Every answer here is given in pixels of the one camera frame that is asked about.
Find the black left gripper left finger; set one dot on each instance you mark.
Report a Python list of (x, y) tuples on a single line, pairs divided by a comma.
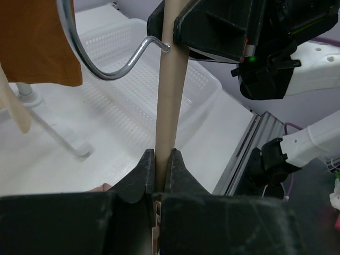
[(117, 221)]

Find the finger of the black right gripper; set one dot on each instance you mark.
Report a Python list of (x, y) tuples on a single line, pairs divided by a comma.
[(159, 28), (220, 31)]

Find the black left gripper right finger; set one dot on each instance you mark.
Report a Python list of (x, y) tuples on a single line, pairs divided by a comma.
[(192, 221)]

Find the wooden clip hanger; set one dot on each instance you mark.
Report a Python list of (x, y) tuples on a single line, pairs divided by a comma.
[(172, 72)]

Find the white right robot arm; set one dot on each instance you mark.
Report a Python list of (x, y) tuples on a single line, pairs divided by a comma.
[(269, 41)]

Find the brown underwear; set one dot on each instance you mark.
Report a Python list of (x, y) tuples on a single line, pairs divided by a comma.
[(34, 48)]

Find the beige underwear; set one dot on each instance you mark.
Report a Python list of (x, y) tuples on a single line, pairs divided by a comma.
[(17, 111)]

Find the white plastic basket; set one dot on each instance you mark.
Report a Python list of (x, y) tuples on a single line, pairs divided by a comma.
[(111, 46)]

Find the white clothes rack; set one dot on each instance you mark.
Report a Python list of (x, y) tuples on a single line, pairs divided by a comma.
[(46, 127)]

